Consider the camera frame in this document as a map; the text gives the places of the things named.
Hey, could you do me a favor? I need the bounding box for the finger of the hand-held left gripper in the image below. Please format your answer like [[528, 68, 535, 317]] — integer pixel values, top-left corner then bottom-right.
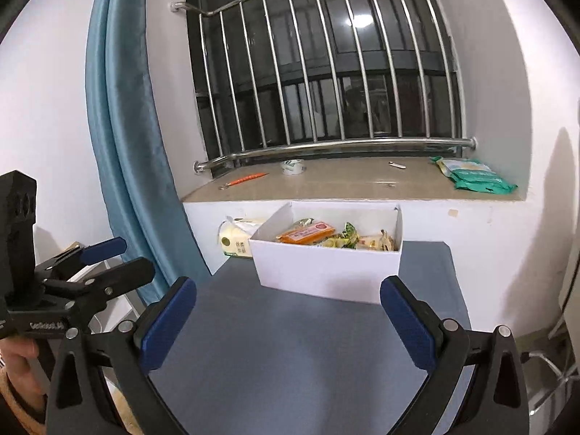
[[45, 257, 156, 313], [34, 237, 128, 282]]

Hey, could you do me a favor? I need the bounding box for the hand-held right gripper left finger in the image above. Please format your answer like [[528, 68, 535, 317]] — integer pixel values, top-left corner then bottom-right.
[[45, 276, 198, 435]]

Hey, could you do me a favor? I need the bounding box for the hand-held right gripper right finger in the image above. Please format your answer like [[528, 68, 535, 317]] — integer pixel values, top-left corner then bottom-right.
[[380, 275, 531, 435]]

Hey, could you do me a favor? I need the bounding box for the beige snack packet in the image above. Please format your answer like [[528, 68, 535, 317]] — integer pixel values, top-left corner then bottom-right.
[[356, 230, 399, 252]]

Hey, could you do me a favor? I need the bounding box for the white box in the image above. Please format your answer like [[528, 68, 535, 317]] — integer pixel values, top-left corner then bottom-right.
[[248, 200, 403, 305]]

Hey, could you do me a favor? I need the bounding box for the green snack packet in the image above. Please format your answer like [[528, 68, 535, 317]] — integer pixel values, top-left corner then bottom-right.
[[334, 221, 361, 249]]

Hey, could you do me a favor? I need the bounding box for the orange snack packet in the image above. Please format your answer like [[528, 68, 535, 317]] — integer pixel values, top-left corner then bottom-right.
[[276, 220, 338, 244]]

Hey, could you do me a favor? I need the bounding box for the person's left forearm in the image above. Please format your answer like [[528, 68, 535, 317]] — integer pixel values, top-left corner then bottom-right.
[[0, 372, 51, 435]]

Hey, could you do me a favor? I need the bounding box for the person's left hand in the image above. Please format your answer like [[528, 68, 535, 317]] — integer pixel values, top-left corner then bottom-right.
[[0, 340, 49, 398]]

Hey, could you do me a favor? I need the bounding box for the blue curtain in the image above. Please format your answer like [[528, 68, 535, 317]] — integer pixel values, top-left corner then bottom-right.
[[85, 0, 214, 306]]

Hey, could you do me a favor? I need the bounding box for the yellow tissue paper pack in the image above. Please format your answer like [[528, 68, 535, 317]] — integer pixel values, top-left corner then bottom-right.
[[219, 216, 268, 259]]

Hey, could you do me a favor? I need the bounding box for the beige stone windowsill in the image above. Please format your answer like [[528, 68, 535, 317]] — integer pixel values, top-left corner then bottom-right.
[[180, 156, 529, 204]]

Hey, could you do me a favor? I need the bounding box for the orange pen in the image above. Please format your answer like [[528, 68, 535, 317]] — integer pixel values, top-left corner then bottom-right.
[[220, 172, 269, 190]]

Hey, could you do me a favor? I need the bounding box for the metal chair base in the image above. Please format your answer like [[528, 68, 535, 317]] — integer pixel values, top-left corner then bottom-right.
[[520, 349, 577, 413]]

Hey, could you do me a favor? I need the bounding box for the green wet wipes pack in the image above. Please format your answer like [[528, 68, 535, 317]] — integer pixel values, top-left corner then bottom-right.
[[430, 156, 518, 196]]

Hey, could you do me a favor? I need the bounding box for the dark window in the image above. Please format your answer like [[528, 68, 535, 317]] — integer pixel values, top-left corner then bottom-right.
[[185, 0, 463, 177]]

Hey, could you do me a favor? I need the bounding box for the steel window guard rail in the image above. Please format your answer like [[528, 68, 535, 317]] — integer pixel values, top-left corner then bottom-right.
[[171, 0, 477, 175]]

